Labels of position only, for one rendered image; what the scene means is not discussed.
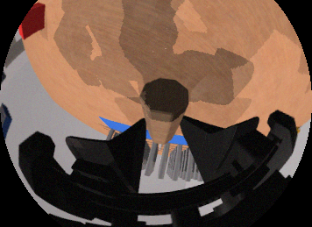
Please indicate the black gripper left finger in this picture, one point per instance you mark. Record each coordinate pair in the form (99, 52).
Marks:
(124, 153)

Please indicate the blue flat strip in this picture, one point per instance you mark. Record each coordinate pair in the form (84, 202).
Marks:
(178, 140)

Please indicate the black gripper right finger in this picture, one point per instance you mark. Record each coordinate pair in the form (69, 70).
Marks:
(210, 145)

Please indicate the red cube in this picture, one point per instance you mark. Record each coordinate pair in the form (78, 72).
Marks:
(33, 21)

